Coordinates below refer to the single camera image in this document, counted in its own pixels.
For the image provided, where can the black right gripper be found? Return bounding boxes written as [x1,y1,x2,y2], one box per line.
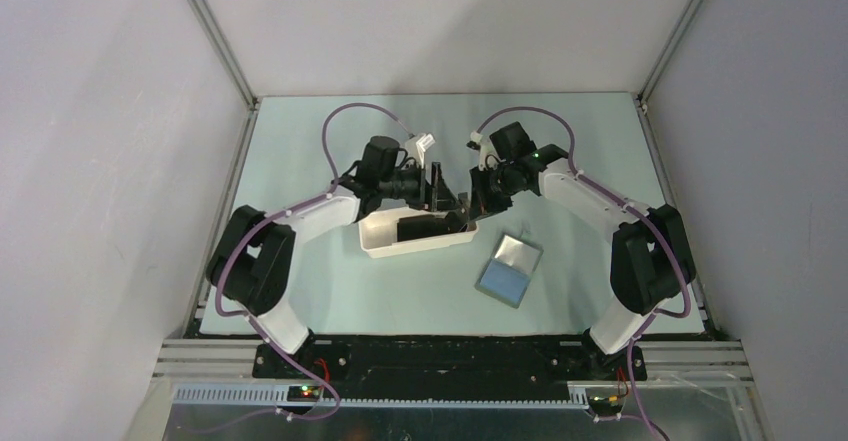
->
[467,164,522,223]

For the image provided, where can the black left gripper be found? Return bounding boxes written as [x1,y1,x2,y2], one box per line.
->
[379,161,461,213]

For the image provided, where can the white plastic bin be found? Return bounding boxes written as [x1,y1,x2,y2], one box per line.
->
[357,207,478,259]

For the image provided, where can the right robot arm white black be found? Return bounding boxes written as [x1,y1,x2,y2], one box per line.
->
[467,122,696,379]

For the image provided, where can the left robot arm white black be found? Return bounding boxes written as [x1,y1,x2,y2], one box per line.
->
[205,136,470,378]

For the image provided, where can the black credit card in bin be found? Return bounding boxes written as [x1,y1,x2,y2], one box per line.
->
[396,213,467,242]

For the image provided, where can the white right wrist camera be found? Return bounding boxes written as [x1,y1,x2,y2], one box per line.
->
[466,131,492,158]

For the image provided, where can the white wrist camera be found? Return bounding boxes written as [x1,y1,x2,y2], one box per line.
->
[403,133,435,167]
[466,131,492,158]

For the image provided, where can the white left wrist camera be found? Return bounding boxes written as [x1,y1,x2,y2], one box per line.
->
[403,133,435,167]

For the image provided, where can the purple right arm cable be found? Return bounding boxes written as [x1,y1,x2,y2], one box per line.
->
[476,106,694,441]

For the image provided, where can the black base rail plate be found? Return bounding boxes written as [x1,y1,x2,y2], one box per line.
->
[293,335,647,402]

